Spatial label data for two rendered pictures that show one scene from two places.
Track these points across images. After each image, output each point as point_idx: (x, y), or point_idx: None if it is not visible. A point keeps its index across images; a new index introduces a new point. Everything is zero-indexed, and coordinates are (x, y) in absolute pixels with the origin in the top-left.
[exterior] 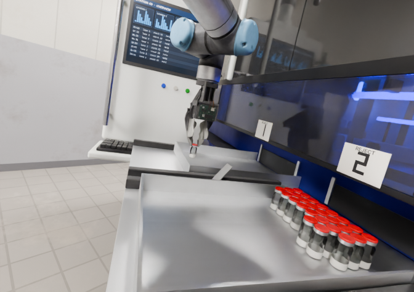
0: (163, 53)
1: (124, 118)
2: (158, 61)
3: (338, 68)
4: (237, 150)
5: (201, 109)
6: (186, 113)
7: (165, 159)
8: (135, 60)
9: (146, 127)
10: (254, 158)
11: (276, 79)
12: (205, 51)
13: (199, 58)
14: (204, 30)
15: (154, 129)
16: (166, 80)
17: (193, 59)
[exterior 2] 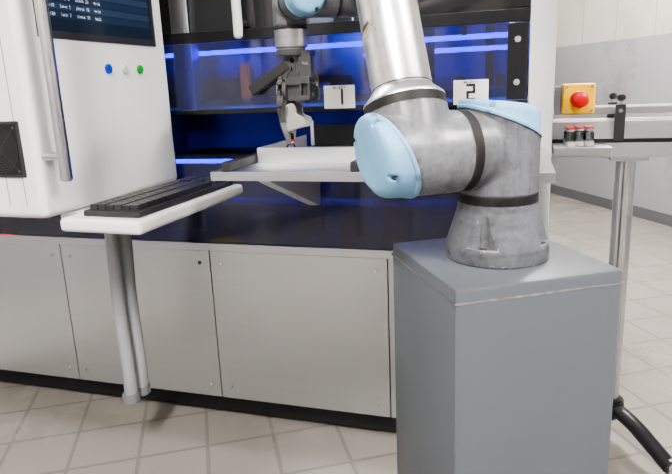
0: (93, 1)
1: (71, 158)
2: (90, 21)
3: (425, 18)
4: (295, 138)
5: (310, 86)
6: (282, 99)
7: (298, 165)
8: (57, 25)
9: (106, 164)
10: (305, 143)
11: (337, 30)
12: (333, 15)
13: (140, 2)
14: None
15: (117, 162)
16: (108, 56)
17: (133, 5)
